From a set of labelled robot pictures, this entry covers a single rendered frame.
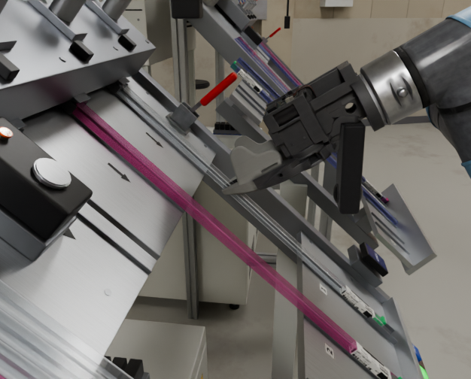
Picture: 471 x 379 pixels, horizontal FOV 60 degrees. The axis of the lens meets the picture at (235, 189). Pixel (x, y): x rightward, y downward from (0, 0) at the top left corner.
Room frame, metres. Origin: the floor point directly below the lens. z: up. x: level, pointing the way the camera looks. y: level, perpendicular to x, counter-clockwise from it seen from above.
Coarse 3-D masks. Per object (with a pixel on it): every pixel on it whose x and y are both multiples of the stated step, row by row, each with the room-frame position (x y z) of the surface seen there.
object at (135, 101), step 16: (128, 96) 0.51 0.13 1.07; (144, 112) 0.51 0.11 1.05; (160, 128) 0.51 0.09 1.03; (176, 144) 0.50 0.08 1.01; (192, 160) 0.50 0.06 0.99; (208, 160) 0.51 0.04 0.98; (224, 176) 0.51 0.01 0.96; (256, 208) 0.49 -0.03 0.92; (272, 224) 0.49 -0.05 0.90; (288, 240) 0.48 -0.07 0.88; (304, 256) 0.48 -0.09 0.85; (320, 272) 0.48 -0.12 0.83; (336, 288) 0.48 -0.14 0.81
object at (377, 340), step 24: (336, 264) 0.55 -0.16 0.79; (312, 288) 0.44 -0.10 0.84; (360, 288) 0.54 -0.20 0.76; (336, 312) 0.43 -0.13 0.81; (360, 312) 0.47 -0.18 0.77; (312, 336) 0.35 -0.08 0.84; (360, 336) 0.42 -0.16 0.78; (384, 336) 0.46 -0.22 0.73; (312, 360) 0.31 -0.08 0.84; (336, 360) 0.34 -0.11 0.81; (384, 360) 0.40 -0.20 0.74
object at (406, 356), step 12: (396, 300) 0.55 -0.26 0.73; (384, 312) 0.53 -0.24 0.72; (396, 312) 0.51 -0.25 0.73; (396, 324) 0.49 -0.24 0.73; (396, 336) 0.47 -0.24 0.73; (408, 336) 0.46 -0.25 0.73; (396, 348) 0.45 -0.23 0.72; (408, 348) 0.44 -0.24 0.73; (408, 360) 0.42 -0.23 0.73; (408, 372) 0.40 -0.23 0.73; (420, 372) 0.40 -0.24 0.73
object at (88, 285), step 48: (96, 96) 0.47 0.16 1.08; (144, 96) 0.57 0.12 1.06; (48, 144) 0.34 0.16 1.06; (96, 144) 0.39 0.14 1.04; (144, 144) 0.45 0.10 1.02; (192, 144) 0.55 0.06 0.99; (96, 192) 0.32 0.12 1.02; (144, 192) 0.37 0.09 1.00; (192, 192) 0.44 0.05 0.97; (0, 240) 0.22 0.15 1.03; (96, 240) 0.27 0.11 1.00; (144, 240) 0.31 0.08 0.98; (48, 288) 0.21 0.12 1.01; (96, 288) 0.23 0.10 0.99; (96, 336) 0.20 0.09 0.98
